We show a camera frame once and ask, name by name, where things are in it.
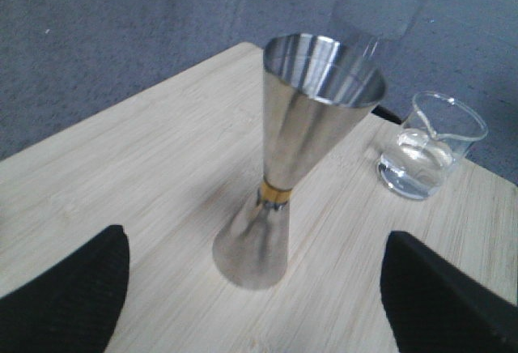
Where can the black board strap handle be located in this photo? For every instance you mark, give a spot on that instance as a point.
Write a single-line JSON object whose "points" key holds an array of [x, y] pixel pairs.
{"points": [[384, 113]]}

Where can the clear glass beaker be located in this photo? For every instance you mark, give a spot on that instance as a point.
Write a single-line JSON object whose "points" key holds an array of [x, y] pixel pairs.
{"points": [[437, 134]]}

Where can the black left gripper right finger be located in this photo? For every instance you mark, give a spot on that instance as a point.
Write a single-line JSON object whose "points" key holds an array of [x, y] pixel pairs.
{"points": [[432, 306]]}

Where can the steel double jigger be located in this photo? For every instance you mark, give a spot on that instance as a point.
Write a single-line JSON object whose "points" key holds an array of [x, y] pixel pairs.
{"points": [[316, 90]]}

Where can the light wooden cutting board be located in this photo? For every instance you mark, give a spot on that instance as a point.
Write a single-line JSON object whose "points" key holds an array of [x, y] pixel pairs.
{"points": [[174, 163]]}

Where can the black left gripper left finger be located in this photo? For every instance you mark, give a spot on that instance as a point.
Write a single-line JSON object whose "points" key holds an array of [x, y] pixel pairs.
{"points": [[74, 306]]}

